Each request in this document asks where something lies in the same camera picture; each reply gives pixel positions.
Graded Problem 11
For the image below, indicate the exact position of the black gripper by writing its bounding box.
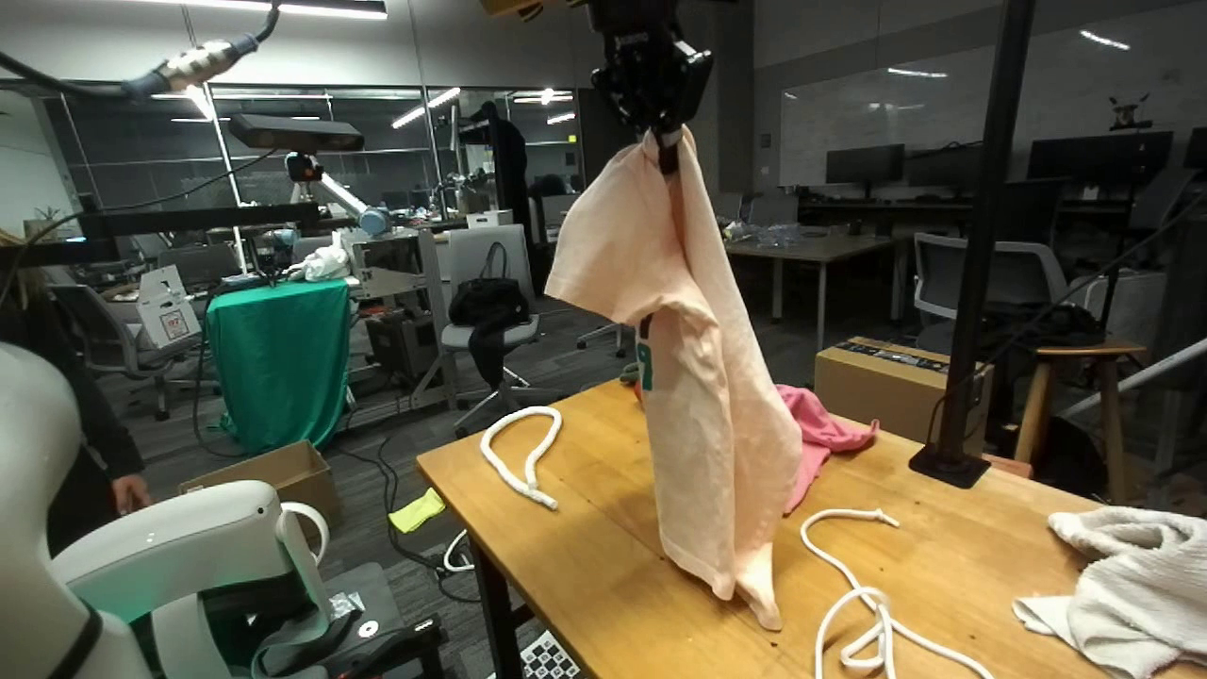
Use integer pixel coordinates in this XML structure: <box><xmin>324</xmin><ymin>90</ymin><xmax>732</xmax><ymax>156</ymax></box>
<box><xmin>588</xmin><ymin>22</ymin><xmax>715</xmax><ymax>182</ymax></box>

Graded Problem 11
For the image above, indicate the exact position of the pale printed fabric bag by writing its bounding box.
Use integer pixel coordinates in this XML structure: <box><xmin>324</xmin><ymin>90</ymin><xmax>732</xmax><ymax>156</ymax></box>
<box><xmin>539</xmin><ymin>120</ymin><xmax>810</xmax><ymax>638</ymax></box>

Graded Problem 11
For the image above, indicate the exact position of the pink cloth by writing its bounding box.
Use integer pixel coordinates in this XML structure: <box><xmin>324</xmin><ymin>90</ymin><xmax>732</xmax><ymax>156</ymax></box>
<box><xmin>772</xmin><ymin>383</ymin><xmax>881</xmax><ymax>517</ymax></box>

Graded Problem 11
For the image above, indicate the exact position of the thick white rope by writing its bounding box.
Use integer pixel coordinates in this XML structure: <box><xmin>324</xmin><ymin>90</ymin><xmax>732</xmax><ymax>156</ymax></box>
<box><xmin>474</xmin><ymin>402</ymin><xmax>571</xmax><ymax>512</ymax></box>

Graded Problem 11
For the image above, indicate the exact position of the thin white cord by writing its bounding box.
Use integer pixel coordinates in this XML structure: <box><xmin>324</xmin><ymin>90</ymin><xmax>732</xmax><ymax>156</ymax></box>
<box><xmin>796</xmin><ymin>503</ymin><xmax>1000</xmax><ymax>679</ymax></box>

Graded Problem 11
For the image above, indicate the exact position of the white towel cloth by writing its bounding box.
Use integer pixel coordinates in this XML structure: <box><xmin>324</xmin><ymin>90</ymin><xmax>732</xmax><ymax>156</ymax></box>
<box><xmin>1010</xmin><ymin>503</ymin><xmax>1207</xmax><ymax>679</ymax></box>

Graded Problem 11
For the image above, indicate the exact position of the person's bare hand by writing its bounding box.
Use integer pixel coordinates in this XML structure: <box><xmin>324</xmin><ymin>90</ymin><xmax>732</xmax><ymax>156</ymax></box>
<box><xmin>106</xmin><ymin>473</ymin><xmax>153</xmax><ymax>517</ymax></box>

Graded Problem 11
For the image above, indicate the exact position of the long background desk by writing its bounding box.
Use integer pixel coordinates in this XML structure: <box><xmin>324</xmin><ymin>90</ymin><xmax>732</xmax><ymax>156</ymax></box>
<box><xmin>724</xmin><ymin>222</ymin><xmax>910</xmax><ymax>345</ymax></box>

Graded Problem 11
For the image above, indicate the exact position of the small dark monitor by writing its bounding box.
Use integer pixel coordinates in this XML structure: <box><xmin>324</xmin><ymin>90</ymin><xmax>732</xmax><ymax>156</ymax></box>
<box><xmin>820</xmin><ymin>141</ymin><xmax>910</xmax><ymax>194</ymax></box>

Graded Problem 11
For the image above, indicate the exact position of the black office chair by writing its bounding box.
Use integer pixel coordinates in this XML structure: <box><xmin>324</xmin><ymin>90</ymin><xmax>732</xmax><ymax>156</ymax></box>
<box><xmin>436</xmin><ymin>273</ymin><xmax>546</xmax><ymax>437</ymax></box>

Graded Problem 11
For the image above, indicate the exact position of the black vertical stand pole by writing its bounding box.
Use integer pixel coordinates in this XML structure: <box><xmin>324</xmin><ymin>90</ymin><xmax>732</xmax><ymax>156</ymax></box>
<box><xmin>910</xmin><ymin>0</ymin><xmax>1040</xmax><ymax>493</ymax></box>

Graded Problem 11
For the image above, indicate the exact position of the large brown cardboard box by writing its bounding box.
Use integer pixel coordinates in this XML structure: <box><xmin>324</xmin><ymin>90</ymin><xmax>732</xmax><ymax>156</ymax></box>
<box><xmin>810</xmin><ymin>334</ymin><xmax>1000</xmax><ymax>446</ymax></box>

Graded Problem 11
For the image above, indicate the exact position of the grey office chair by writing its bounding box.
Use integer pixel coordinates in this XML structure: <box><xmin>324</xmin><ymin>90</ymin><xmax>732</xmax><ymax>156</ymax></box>
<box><xmin>910</xmin><ymin>233</ymin><xmax>1076</xmax><ymax>326</ymax></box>

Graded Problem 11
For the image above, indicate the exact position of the green cloth cover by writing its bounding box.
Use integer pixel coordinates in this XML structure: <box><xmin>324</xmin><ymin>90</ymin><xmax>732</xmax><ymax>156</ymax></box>
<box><xmin>200</xmin><ymin>273</ymin><xmax>357</xmax><ymax>456</ymax></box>

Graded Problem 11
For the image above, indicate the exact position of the wide dark monitor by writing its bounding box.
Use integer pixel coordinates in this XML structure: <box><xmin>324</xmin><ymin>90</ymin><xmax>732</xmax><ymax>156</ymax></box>
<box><xmin>1027</xmin><ymin>125</ymin><xmax>1181</xmax><ymax>194</ymax></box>

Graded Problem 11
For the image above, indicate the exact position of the yellow paper note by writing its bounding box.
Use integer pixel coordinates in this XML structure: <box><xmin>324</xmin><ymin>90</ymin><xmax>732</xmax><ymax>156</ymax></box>
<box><xmin>383</xmin><ymin>485</ymin><xmax>453</xmax><ymax>535</ymax></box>

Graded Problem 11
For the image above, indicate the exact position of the wooden stool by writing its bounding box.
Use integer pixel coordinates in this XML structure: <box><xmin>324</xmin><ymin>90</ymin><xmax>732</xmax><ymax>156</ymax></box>
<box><xmin>1008</xmin><ymin>339</ymin><xmax>1149</xmax><ymax>511</ymax></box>

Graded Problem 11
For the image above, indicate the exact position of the small open cardboard box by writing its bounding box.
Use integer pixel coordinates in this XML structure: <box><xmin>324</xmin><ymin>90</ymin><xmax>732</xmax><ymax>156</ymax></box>
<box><xmin>177</xmin><ymin>437</ymin><xmax>342</xmax><ymax>534</ymax></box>

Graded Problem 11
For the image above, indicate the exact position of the white paper sign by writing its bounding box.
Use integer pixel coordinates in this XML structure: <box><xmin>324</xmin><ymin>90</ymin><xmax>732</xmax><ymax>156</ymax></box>
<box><xmin>133</xmin><ymin>259</ymin><xmax>204</xmax><ymax>351</ymax></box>

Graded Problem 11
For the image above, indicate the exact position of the checkerboard calibration sheet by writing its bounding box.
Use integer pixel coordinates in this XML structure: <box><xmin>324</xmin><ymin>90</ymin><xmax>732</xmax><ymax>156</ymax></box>
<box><xmin>512</xmin><ymin>628</ymin><xmax>572</xmax><ymax>679</ymax></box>

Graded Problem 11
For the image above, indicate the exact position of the person in dark clothing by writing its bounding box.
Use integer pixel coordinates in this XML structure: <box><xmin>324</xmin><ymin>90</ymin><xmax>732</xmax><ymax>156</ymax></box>
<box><xmin>0</xmin><ymin>296</ymin><xmax>153</xmax><ymax>560</ymax></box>

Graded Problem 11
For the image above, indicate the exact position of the black camera bar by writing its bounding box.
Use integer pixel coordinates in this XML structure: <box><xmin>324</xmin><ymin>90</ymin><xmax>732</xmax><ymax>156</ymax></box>
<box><xmin>229</xmin><ymin>109</ymin><xmax>370</xmax><ymax>156</ymax></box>

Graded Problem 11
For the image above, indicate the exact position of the white floor cable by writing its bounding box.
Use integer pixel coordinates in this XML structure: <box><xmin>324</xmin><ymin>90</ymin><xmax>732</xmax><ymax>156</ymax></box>
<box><xmin>436</xmin><ymin>525</ymin><xmax>488</xmax><ymax>576</ymax></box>

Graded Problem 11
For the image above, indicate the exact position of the grey sleeved robot cable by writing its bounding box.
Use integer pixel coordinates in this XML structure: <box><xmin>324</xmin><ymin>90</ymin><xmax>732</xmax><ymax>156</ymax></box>
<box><xmin>0</xmin><ymin>0</ymin><xmax>282</xmax><ymax>101</ymax></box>

